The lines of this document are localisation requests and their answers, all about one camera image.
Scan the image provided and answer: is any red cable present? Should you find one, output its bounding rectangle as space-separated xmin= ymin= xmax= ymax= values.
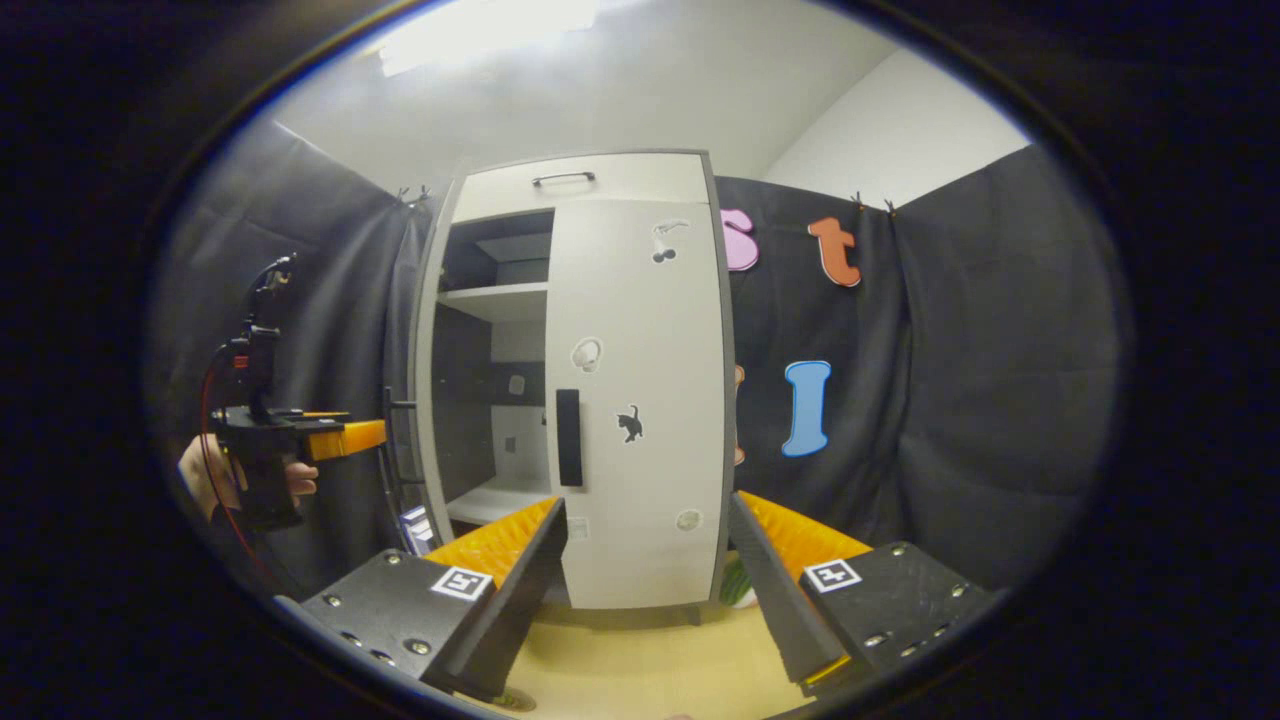
xmin=198 ymin=345 xmax=263 ymax=586

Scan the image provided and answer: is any ceiling light panel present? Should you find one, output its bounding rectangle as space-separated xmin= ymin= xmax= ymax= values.
xmin=378 ymin=0 xmax=601 ymax=79

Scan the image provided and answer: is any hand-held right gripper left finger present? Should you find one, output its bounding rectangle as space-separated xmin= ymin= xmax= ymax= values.
xmin=272 ymin=497 xmax=569 ymax=704

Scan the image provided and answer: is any green pink watermelon-shaped object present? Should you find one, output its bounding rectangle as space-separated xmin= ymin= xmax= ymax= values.
xmin=718 ymin=555 xmax=763 ymax=609

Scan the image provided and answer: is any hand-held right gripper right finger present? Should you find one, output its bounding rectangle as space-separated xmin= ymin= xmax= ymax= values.
xmin=727 ymin=490 xmax=1006 ymax=701

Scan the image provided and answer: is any black backdrop cloth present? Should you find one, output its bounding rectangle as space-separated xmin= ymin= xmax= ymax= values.
xmin=150 ymin=120 xmax=1126 ymax=601

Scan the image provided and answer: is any white cabinet door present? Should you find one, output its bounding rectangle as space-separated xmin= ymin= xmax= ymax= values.
xmin=383 ymin=185 xmax=451 ymax=566
xmin=545 ymin=198 xmax=726 ymax=611

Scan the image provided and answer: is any white cabinet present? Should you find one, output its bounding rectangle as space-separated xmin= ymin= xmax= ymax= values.
xmin=410 ymin=150 xmax=736 ymax=626

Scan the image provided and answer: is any white drawer with black handle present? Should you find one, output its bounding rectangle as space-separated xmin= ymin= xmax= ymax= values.
xmin=452 ymin=152 xmax=713 ymax=223

